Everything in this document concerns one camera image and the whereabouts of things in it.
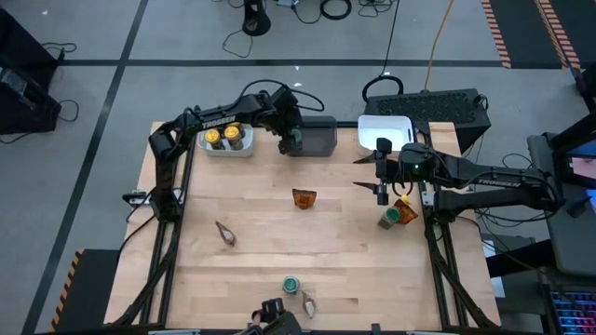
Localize white plastic bin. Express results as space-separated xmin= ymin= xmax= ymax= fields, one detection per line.
xmin=357 ymin=114 xmax=415 ymax=158
xmin=196 ymin=121 xmax=255 ymax=158

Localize grey desk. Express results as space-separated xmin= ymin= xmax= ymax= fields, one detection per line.
xmin=526 ymin=131 xmax=596 ymax=280

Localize black cable coil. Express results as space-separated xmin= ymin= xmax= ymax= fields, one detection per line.
xmin=318 ymin=0 xmax=354 ymax=21

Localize black handheld device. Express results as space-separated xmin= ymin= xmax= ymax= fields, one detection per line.
xmin=239 ymin=297 xmax=303 ymax=335

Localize black looped floor cable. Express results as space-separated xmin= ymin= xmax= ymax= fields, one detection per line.
xmin=360 ymin=0 xmax=405 ymax=105

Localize black aluminium table frame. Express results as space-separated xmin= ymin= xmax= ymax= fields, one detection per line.
xmin=104 ymin=104 xmax=502 ymax=335

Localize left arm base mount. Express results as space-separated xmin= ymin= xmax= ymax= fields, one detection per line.
xmin=121 ymin=188 xmax=158 ymax=209

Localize black equipment case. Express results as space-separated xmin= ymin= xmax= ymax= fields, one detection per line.
xmin=0 ymin=7 xmax=61 ymax=80
xmin=0 ymin=64 xmax=63 ymax=136

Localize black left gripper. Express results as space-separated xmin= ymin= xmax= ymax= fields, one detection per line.
xmin=269 ymin=86 xmax=305 ymax=156

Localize black stand base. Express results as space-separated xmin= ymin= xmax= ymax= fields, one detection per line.
xmin=241 ymin=0 xmax=273 ymax=38

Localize black hazard-striped floor mat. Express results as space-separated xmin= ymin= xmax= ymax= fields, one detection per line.
xmin=481 ymin=0 xmax=583 ymax=71
xmin=48 ymin=248 xmax=123 ymax=335

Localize backlit rainbow keyboard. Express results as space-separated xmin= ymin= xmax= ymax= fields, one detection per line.
xmin=549 ymin=288 xmax=596 ymax=335

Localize green-lidded oregano glass jar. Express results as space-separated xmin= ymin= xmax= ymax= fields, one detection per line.
xmin=376 ymin=206 xmax=402 ymax=231
xmin=288 ymin=127 xmax=305 ymax=154
xmin=281 ymin=275 xmax=302 ymax=296

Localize black computer monitor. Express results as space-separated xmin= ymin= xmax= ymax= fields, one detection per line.
xmin=551 ymin=113 xmax=596 ymax=190

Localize orange taco seasoning packet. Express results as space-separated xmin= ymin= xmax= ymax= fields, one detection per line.
xmin=393 ymin=198 xmax=419 ymax=226
xmin=214 ymin=220 xmax=237 ymax=248
xmin=291 ymin=187 xmax=318 ymax=211
xmin=300 ymin=290 xmax=318 ymax=321

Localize black perforated computer case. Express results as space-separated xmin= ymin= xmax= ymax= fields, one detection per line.
xmin=361 ymin=87 xmax=493 ymax=155

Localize dark grey plastic bin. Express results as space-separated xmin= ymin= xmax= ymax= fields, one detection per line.
xmin=282 ymin=114 xmax=338 ymax=157

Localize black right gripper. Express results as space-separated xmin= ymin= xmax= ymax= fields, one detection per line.
xmin=352 ymin=137 xmax=441 ymax=207

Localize yellow cable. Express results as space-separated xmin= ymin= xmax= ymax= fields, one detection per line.
xmin=423 ymin=0 xmax=455 ymax=92

